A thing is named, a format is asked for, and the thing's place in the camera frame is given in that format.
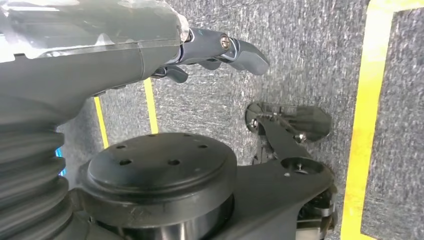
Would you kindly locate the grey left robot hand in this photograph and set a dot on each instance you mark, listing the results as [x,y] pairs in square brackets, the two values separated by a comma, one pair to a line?
[82,49]

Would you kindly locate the black robot leg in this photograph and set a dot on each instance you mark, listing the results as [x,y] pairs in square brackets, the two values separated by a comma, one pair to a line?
[159,179]

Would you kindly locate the black robot foot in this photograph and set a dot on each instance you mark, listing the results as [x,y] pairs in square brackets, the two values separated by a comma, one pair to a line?
[311,121]

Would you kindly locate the yellow floor tape square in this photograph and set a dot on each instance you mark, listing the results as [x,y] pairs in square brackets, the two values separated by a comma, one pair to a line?
[364,116]

